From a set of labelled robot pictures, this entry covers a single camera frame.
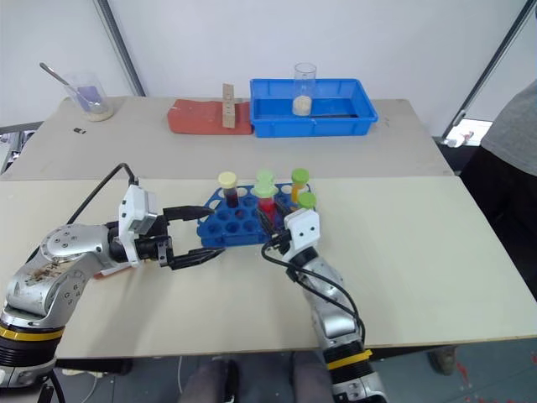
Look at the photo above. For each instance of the wooden block with holes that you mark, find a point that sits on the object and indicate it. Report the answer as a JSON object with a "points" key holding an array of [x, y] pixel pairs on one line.
{"points": [[229, 107]]}

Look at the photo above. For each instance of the grey diagonal frame pole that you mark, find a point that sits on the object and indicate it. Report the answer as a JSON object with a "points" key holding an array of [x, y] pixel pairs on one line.
{"points": [[121, 50], [486, 71]]}

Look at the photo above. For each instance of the red and white card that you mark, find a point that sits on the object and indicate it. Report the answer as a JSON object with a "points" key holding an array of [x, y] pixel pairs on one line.
{"points": [[110, 273]]}

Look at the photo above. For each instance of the blue test tube rack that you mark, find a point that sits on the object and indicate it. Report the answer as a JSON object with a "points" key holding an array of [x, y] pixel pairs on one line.
{"points": [[230, 226]]}

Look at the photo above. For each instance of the white object on floor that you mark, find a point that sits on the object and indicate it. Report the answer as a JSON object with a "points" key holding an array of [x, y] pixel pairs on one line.
{"points": [[459, 139]]}

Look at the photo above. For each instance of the tall clear glass cylinder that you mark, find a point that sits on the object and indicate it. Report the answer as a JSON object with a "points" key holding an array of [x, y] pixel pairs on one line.
{"points": [[303, 92]]}

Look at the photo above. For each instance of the person in grey shirt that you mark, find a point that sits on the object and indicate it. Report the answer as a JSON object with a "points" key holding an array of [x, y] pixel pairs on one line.
{"points": [[512, 147]]}

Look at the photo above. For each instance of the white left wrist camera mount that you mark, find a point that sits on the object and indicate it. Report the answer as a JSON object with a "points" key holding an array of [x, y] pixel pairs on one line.
{"points": [[134, 210]]}

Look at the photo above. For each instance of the yellow-capped dark red test tube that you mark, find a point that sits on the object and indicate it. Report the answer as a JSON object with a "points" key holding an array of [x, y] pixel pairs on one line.
{"points": [[230, 191]]}

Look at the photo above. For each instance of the dark rounded shape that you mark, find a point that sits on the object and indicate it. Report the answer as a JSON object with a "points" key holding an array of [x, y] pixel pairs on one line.
{"points": [[210, 382]]}

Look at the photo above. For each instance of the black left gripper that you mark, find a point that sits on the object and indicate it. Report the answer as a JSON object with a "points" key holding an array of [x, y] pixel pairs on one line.
{"points": [[157, 249]]}

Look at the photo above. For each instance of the clear glass beaker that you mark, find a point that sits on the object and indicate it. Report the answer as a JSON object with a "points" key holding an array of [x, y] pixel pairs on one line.
{"points": [[90, 98]]}

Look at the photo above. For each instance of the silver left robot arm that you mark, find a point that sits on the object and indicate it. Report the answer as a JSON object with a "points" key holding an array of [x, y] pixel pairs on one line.
{"points": [[46, 268]]}

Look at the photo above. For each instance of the small black clip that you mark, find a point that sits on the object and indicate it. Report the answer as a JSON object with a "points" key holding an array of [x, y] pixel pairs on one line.
{"points": [[79, 131]]}

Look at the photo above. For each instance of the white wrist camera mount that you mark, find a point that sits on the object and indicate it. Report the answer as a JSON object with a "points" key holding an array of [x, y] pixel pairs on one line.
{"points": [[134, 210], [304, 231]]}

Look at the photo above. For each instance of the green-capped orange test tube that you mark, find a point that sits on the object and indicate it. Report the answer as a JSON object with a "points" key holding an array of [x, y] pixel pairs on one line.
{"points": [[299, 182]]}

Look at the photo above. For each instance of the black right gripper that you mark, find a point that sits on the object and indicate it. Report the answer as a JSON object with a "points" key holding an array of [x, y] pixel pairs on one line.
{"points": [[279, 242]]}

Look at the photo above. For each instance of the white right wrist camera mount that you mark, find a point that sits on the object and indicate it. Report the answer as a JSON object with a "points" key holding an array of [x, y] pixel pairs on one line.
{"points": [[304, 231]]}

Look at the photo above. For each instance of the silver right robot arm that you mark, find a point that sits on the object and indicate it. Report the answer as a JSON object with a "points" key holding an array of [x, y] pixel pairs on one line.
{"points": [[331, 302]]}

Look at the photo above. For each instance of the pale-green-capped red test tube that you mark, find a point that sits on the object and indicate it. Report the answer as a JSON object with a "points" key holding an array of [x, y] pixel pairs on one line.
{"points": [[265, 195]]}

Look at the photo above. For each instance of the blue plastic bin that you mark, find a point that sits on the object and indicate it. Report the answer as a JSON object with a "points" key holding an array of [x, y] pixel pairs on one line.
{"points": [[310, 124]]}

